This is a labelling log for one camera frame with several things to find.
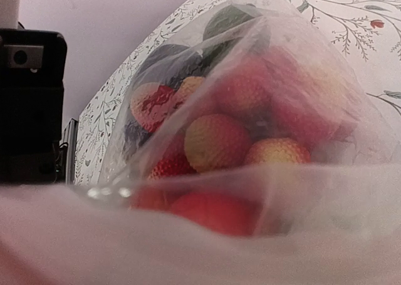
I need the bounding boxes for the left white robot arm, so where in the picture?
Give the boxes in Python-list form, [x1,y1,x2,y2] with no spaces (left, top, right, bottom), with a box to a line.
[1,0,78,185]

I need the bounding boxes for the red yellow fake mango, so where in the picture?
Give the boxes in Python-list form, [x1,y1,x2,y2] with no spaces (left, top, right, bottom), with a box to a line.
[130,188,260,237]

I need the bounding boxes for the floral patterned table cloth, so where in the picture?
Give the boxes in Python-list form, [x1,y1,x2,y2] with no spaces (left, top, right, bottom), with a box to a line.
[75,0,400,190]

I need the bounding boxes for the fake lychee bunch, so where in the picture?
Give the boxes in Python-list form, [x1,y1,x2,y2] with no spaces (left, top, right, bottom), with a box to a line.
[130,54,347,180]

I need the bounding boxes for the clear zip top bag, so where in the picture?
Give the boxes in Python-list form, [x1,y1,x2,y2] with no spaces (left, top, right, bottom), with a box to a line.
[1,0,400,284]

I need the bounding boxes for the green fake pepper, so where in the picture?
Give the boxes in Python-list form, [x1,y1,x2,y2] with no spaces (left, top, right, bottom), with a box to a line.
[201,4,272,69]

